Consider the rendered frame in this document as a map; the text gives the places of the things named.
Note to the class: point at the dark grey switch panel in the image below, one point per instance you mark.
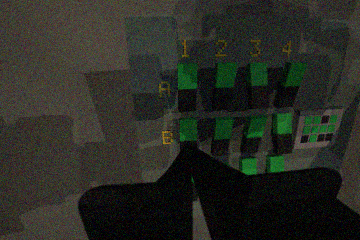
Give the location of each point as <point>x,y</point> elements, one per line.
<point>258,93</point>

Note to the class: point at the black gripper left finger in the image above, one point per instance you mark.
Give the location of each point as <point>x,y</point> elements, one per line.
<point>164,204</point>

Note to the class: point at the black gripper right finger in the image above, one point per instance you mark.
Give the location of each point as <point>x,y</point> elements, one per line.
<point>230,199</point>

